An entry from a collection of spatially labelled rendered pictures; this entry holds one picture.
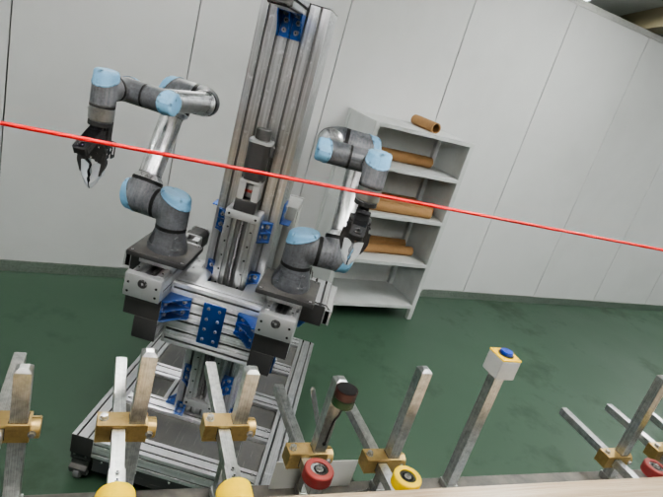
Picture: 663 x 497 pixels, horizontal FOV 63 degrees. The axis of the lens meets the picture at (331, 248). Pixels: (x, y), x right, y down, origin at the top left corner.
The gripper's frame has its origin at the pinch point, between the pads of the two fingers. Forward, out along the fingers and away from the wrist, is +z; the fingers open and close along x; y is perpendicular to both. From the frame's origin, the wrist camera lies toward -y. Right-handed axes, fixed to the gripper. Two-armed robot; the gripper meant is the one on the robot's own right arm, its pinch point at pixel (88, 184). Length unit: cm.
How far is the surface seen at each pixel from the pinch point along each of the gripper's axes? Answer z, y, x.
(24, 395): 27, -64, -24
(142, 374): 21, -55, -45
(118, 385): 36, -42, -35
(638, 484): 42, -8, -195
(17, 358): 36, -43, -9
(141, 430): 36, -54, -47
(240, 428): 36, -44, -69
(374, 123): -21, 223, -82
